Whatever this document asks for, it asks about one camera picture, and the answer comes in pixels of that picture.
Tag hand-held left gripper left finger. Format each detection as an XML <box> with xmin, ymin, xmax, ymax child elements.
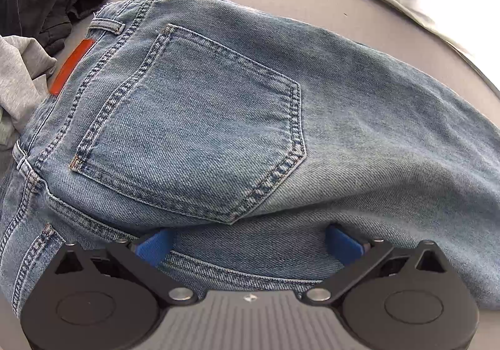
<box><xmin>54</xmin><ymin>228</ymin><xmax>198</xmax><ymax>304</ymax></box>

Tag grey garment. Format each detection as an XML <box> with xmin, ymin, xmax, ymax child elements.
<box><xmin>0</xmin><ymin>35</ymin><xmax>58</xmax><ymax>148</ymax></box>

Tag blue denim jeans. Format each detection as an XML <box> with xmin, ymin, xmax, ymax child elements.
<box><xmin>0</xmin><ymin>0</ymin><xmax>500</xmax><ymax>320</ymax></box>

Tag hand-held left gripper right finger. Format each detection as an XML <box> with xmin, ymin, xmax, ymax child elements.
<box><xmin>305</xmin><ymin>222</ymin><xmax>451</xmax><ymax>304</ymax></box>

